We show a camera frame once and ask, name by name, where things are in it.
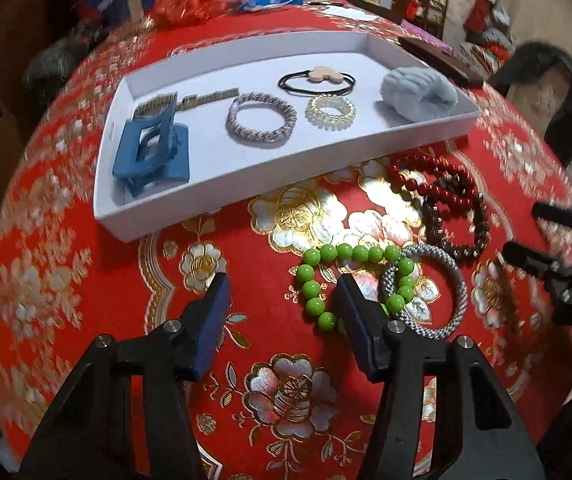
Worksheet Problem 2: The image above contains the black hair tie pink charm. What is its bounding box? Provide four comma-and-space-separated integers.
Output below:
277, 66, 356, 96

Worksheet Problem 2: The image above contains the small wooden chair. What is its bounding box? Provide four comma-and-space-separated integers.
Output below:
409, 0, 450, 39

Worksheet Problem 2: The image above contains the pink braided bracelet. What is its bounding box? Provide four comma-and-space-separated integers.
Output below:
225, 91, 298, 144

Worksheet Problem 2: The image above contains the white shallow box tray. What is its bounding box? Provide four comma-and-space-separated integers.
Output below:
92, 29, 481, 244

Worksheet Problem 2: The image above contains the floral cushioned chair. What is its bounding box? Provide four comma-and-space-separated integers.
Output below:
487, 41, 572, 167

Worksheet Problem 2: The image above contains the clear yellow spiral hair tie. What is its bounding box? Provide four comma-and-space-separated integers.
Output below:
304, 93, 357, 131

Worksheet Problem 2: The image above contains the green bead bracelet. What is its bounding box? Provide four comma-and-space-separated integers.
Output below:
294, 242, 417, 336

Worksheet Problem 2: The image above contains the black plastic bag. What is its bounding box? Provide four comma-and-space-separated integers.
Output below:
22, 22, 107, 93

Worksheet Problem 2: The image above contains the dark brown bead bracelet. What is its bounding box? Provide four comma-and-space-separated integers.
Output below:
422, 171, 492, 261

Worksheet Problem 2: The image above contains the grey braided bracelet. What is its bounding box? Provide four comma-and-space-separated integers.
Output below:
380, 242, 469, 340

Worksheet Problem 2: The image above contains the red floral tablecloth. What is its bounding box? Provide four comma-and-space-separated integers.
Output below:
0, 6, 572, 479

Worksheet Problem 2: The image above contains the red plastic bag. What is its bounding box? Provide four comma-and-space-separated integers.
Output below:
150, 0, 228, 29

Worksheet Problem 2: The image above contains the red bead bracelet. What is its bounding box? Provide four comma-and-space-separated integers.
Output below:
384, 148, 482, 216

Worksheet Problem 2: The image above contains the metal watch band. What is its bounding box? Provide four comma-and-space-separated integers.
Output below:
132, 88, 239, 119

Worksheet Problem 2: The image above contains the light blue fluffy wristband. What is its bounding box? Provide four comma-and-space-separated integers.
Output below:
380, 66, 458, 122

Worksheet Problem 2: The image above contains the brown leather wallet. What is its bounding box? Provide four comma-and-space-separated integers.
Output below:
397, 37, 484, 89

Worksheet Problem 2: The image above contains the blue hair claw clip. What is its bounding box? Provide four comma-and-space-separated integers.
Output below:
112, 93, 189, 198

